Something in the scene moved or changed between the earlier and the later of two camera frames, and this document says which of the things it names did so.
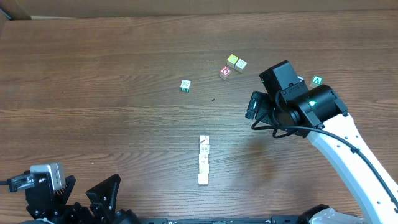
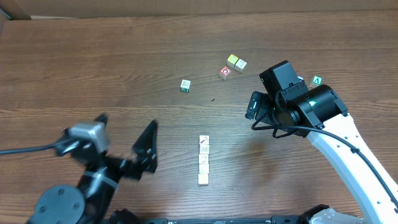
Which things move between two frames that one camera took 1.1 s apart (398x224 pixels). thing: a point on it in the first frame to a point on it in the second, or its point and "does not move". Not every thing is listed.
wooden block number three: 203,180 does not move
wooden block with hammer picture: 204,139 does not move
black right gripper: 259,106 does not move
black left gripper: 79,208 to 121,162
